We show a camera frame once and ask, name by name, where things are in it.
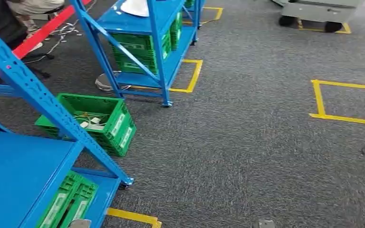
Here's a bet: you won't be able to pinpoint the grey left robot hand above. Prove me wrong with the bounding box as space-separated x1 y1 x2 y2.
68 219 92 228

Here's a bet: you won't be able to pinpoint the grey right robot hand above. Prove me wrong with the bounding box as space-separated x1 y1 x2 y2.
252 219 276 228

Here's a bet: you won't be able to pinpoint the green plastic crate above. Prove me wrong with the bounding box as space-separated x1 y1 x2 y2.
110 29 172 75
36 171 99 228
170 12 183 51
34 93 137 158

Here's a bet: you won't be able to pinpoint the yellow floor tape outline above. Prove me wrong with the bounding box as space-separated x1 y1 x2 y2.
182 7 224 26
309 79 365 127
297 19 352 35
106 208 163 228
132 59 203 94

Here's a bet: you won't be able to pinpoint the blue metal shelf rack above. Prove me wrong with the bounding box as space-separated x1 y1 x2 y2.
0 17 135 228
69 0 202 108
182 0 207 30

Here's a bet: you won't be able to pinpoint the chrome round stanchion base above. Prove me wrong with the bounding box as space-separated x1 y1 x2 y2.
95 70 131 93

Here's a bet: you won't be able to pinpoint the red barrier belt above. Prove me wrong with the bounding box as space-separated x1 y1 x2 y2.
0 0 92 84

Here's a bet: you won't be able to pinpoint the grey wheeled cart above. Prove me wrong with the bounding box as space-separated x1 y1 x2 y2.
270 0 365 34

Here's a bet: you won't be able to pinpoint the person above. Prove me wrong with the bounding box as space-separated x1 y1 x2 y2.
6 0 65 53

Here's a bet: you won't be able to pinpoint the white curved plastic part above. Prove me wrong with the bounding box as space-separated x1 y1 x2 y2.
120 0 150 17

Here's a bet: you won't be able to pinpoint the white adapter with cables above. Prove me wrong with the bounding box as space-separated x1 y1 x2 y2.
74 113 109 131

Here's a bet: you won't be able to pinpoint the white floor cables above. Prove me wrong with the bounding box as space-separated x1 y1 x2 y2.
23 20 84 64

